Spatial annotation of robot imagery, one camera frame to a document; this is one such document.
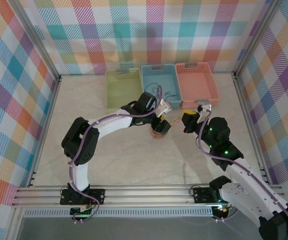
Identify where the bundle of thin cables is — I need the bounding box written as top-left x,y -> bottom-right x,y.
150,124 -> 172,140

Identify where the thin red-orange cable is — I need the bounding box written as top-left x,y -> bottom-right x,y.
168,116 -> 185,126

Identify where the thin black cable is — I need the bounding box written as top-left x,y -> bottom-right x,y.
143,82 -> 179,99

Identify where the green plastic basket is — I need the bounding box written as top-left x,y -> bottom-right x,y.
105,67 -> 145,115

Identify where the pink plastic basket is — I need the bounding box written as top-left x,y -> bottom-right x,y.
174,61 -> 220,110

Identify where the blue plastic basket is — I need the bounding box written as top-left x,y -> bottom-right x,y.
140,63 -> 184,111

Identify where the circuit board with orange part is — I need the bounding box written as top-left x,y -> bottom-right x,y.
212,203 -> 232,216

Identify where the circuit board with green lights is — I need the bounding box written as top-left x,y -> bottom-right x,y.
70,204 -> 95,218

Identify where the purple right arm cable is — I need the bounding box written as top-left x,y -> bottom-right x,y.
195,111 -> 288,240

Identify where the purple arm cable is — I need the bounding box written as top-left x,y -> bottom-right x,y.
68,84 -> 164,224
195,111 -> 288,240

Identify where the aluminium side floor rail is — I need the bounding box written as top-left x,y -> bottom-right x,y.
233,73 -> 271,185
27,76 -> 63,188

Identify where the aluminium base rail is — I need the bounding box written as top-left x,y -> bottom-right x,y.
10,184 -> 286,208

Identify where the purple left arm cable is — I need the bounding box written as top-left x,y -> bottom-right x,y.
68,84 -> 164,224

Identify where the slotted grey cable duct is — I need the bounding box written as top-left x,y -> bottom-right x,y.
23,208 -> 214,219

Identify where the aluminium frame post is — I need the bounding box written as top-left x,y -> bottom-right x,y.
10,0 -> 62,83
233,0 -> 285,79

